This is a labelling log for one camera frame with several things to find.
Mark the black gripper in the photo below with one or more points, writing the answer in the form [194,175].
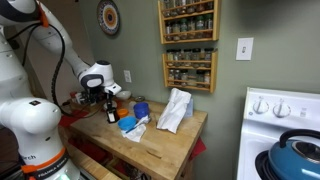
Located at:
[96,95]

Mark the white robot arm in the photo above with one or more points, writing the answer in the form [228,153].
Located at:
[34,120]

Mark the black filter holder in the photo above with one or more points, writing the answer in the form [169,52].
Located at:
[115,114]

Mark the white bowl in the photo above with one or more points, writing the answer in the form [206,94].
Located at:
[124,95]

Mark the orange plastic cup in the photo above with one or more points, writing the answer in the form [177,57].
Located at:
[122,112]

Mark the light blue plastic bowl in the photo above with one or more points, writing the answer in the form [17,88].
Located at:
[127,123]

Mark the dark blue plastic cup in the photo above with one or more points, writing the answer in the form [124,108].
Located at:
[141,109]

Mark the small white cloth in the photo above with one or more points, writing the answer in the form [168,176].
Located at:
[137,132]

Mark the wooden butcher block table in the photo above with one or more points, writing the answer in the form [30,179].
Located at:
[161,154]

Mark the white crumpled cloth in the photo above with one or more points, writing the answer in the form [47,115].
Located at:
[180,106]

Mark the lower wooden spice rack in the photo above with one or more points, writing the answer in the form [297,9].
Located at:
[190,68]

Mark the wooden spice rack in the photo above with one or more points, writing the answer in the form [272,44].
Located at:
[190,68]
[184,21]

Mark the upper wooden spice rack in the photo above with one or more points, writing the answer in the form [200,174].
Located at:
[184,21]

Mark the red cloth under table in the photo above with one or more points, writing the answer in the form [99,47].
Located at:
[198,149]

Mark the white kitchen stove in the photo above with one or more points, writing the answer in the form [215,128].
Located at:
[267,115]

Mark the blue kettle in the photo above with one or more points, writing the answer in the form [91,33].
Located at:
[290,159]

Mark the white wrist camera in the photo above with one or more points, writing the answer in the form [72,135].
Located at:
[112,89]

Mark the white wall outlet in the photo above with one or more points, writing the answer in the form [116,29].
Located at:
[127,76]

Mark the decorative wall plate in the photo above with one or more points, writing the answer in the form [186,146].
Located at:
[108,17]

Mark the white light switch plate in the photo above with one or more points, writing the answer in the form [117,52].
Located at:
[244,49]

